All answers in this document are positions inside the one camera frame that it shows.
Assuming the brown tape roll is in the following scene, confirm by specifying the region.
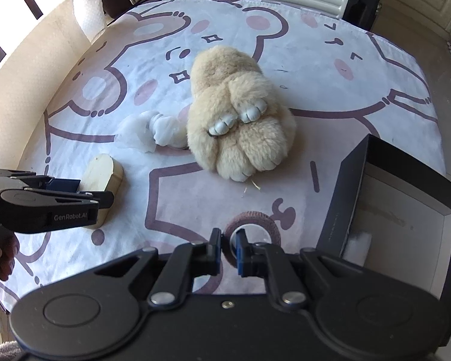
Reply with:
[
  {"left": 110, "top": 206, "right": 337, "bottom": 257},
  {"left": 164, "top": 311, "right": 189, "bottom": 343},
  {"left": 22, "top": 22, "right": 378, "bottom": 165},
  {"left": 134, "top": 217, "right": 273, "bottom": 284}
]
[{"left": 224, "top": 212, "right": 282, "bottom": 267}]

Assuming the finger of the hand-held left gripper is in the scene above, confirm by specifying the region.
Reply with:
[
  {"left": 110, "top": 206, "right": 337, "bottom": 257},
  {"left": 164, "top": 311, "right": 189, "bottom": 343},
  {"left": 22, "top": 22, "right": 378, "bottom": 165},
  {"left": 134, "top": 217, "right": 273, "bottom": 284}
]
[
  {"left": 0, "top": 189, "right": 115, "bottom": 209},
  {"left": 0, "top": 169, "right": 79, "bottom": 196}
]

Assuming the cream padded board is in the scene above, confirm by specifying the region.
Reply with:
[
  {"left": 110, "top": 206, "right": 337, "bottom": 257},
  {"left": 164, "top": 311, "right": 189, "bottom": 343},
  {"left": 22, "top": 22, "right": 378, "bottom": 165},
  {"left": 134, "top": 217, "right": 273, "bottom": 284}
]
[{"left": 0, "top": 0, "right": 93, "bottom": 170}]

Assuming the beige plush toy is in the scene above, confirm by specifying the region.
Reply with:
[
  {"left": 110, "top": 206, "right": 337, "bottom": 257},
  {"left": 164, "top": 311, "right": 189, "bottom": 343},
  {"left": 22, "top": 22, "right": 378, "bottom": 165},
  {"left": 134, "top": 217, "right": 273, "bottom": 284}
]
[{"left": 187, "top": 45, "right": 297, "bottom": 182}]

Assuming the wooden block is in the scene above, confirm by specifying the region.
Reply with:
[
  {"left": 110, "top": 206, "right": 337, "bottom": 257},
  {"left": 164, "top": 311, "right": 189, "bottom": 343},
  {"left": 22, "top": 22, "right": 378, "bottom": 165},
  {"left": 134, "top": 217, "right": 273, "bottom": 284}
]
[{"left": 79, "top": 154, "right": 124, "bottom": 228}]

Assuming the person's left hand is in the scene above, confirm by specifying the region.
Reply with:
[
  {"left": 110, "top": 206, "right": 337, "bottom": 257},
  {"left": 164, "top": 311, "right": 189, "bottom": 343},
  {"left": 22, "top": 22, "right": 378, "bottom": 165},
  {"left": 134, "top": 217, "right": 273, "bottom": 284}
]
[{"left": 0, "top": 232, "right": 20, "bottom": 282}]

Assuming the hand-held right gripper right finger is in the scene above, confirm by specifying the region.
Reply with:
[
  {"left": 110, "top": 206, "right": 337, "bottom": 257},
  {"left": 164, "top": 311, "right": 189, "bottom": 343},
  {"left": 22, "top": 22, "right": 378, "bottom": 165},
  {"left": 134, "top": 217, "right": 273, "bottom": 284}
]
[{"left": 236, "top": 229, "right": 357, "bottom": 305}]

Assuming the white textured paper towel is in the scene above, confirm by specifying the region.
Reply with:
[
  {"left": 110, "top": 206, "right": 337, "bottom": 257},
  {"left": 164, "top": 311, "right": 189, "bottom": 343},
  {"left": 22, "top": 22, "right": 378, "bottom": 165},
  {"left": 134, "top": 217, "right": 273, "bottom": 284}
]
[{"left": 69, "top": 0, "right": 106, "bottom": 42}]

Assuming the white gauze roll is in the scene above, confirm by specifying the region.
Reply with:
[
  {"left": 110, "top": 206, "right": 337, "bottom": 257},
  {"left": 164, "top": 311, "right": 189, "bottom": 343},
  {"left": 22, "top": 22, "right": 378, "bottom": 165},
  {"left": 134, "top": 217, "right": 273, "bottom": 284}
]
[{"left": 116, "top": 111, "right": 189, "bottom": 153}]

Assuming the black cardboard box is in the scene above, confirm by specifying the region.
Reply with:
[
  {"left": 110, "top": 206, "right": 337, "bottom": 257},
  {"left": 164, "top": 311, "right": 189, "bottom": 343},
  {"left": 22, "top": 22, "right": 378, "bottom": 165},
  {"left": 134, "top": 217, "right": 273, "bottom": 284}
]
[{"left": 316, "top": 134, "right": 451, "bottom": 347}]

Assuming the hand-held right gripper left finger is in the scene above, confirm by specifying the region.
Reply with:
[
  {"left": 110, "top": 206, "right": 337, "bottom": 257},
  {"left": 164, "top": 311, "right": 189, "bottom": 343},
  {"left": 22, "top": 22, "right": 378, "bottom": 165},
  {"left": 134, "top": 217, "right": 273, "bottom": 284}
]
[{"left": 94, "top": 229, "right": 223, "bottom": 305}]

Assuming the printed bear blanket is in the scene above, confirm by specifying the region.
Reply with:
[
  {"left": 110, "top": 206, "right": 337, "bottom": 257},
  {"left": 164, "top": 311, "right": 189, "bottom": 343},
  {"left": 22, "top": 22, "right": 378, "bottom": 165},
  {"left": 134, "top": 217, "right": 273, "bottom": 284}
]
[{"left": 0, "top": 0, "right": 448, "bottom": 309}]

